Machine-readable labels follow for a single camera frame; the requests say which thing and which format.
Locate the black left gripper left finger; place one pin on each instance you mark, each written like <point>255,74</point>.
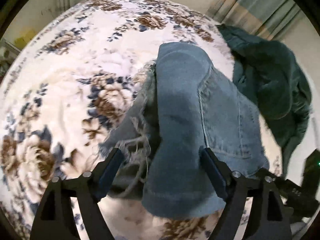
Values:
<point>54,218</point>

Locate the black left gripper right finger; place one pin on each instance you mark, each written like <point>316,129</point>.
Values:
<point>268,217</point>

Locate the blue denim jeans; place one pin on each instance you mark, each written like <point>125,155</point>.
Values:
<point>185,105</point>

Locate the white floral bed blanket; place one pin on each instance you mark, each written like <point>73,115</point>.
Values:
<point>74,82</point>

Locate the dark green garment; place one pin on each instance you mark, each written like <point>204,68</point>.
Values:
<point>268,74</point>

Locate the striped teal beige curtain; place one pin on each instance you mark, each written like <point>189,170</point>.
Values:
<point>268,19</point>

